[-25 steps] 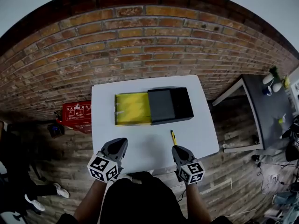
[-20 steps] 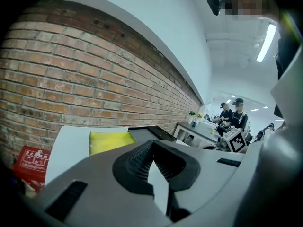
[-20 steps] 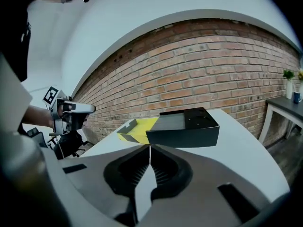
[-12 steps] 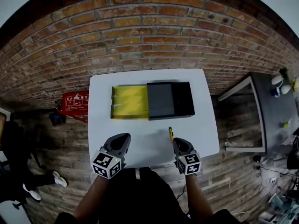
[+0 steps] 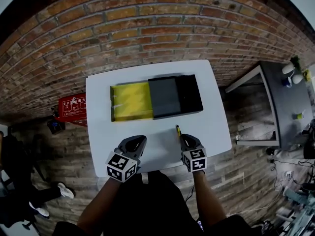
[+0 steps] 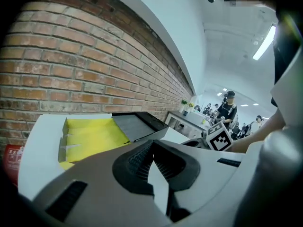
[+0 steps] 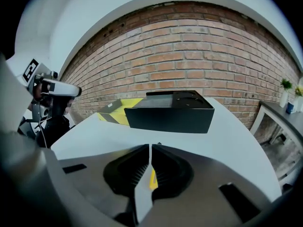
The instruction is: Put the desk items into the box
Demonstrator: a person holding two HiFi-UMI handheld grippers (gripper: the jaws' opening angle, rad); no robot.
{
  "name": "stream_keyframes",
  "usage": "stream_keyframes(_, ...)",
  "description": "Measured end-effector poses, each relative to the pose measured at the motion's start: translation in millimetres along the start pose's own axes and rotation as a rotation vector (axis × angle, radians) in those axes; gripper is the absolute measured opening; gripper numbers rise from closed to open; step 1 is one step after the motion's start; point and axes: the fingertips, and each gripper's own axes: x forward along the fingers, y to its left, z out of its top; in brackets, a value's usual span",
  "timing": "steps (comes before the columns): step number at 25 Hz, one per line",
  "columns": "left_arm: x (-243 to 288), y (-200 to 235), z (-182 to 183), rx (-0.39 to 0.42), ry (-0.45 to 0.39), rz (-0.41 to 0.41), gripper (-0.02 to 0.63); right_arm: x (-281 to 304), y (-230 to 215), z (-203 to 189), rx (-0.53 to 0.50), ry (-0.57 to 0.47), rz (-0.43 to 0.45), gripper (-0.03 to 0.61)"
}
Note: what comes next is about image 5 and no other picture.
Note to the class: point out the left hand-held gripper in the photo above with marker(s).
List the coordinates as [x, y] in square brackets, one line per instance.
[128, 154]

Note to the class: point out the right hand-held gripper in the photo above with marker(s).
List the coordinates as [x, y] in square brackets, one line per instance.
[193, 154]

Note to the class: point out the yellow and black pen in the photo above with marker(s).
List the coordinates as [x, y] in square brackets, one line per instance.
[178, 129]

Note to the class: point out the black box with yellow tray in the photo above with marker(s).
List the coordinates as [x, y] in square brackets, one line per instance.
[162, 99]

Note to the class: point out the person's left forearm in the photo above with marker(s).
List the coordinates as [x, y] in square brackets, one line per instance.
[98, 205]

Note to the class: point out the person's right forearm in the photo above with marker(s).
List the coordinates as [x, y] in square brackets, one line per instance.
[208, 198]

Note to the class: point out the white desk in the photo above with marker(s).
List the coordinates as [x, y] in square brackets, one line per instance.
[157, 139]

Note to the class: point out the person's black clothing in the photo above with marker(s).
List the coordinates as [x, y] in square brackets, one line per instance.
[150, 205]

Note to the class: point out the red fire equipment cabinet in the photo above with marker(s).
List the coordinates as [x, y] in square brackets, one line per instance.
[73, 108]

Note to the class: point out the black device with blue label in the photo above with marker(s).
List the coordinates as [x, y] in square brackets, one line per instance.
[56, 126]

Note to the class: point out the white power strip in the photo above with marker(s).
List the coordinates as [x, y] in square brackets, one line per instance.
[289, 174]

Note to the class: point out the grey side table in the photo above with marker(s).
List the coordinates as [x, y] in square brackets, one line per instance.
[288, 102]

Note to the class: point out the small green cup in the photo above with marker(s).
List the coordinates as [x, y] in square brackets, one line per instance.
[299, 115]

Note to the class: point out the blue cup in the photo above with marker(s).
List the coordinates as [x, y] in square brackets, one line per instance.
[286, 82]

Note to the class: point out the white vase with green plant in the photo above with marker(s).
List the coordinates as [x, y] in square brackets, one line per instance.
[288, 67]

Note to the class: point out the white vase with yellow plant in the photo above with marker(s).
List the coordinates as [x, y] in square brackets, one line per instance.
[298, 78]

